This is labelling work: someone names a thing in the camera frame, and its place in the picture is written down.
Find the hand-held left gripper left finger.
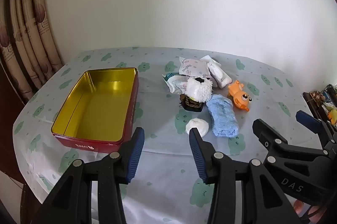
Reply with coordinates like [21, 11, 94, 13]
[33, 127, 145, 224]

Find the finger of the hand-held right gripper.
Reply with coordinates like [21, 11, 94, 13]
[252, 119, 328, 165]
[295, 110, 337, 151]

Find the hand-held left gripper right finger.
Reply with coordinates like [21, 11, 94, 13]
[189, 128, 302, 224]

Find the white cotton pad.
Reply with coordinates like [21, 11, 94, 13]
[185, 118, 209, 136]

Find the blue towel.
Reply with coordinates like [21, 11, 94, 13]
[206, 95, 239, 138]

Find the brown braided hair tie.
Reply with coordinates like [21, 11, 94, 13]
[179, 94, 204, 112]

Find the red metal tin box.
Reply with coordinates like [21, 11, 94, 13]
[51, 68, 139, 153]

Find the white fluffy plush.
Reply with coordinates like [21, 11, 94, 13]
[186, 77, 213, 103]

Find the white cloth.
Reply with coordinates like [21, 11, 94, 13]
[200, 55, 233, 88]

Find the floral printed white packet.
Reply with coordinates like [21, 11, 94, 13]
[179, 56, 210, 77]

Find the person's right hand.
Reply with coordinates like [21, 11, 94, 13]
[293, 199, 320, 223]

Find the cluttered dark shelf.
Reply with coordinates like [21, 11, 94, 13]
[303, 84, 337, 125]

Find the green cloud printed tablecloth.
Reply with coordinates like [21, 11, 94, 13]
[13, 46, 316, 224]

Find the orange toy fish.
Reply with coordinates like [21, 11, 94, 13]
[227, 81, 253, 112]

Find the teal wet wipe packet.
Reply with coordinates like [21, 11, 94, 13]
[162, 73, 191, 94]

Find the beige printed curtain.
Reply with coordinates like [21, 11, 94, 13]
[0, 0, 64, 103]

